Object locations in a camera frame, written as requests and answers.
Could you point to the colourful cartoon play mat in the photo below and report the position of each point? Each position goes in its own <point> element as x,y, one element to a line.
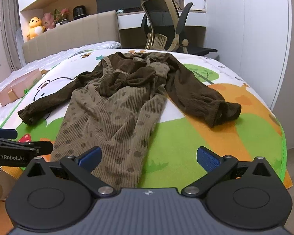
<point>171,156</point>

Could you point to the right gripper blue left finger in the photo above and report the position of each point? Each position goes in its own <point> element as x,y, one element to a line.
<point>79,170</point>

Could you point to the beige upholstered headboard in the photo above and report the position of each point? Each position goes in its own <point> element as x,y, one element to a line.
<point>91,29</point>

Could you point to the beige mesh office chair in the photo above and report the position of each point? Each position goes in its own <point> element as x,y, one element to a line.
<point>165,30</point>

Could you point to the pink plush toy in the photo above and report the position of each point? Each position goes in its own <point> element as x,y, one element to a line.
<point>48,21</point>

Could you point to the yellow duck plush toy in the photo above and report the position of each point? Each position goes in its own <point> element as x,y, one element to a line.
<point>35,28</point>

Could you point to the white desk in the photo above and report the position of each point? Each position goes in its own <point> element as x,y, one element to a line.
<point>134,20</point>

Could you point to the brown polka dot dress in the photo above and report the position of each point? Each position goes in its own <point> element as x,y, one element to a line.
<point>117,106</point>

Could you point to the potted plant red leaves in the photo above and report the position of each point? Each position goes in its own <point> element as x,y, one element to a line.
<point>60,15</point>

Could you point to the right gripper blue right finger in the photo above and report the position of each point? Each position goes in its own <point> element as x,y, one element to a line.
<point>218,168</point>

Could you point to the pink cardboard box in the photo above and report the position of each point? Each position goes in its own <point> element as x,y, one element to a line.
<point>19,87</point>

